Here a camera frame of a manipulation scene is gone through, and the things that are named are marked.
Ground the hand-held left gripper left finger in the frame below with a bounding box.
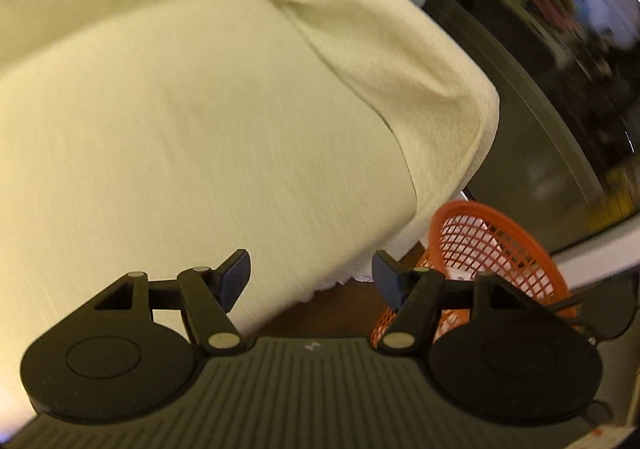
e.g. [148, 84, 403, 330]
[94, 248, 251, 357]

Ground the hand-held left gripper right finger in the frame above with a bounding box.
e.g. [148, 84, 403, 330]
[373, 249, 552, 356]

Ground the orange wire basket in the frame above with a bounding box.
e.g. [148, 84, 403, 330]
[370, 200, 578, 347]

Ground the cream covered sofa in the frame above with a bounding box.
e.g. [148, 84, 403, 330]
[0, 0, 501, 430]

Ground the dark glass window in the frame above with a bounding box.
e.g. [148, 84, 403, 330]
[422, 0, 640, 252]

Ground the white window frame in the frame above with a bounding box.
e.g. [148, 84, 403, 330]
[550, 211, 640, 276]

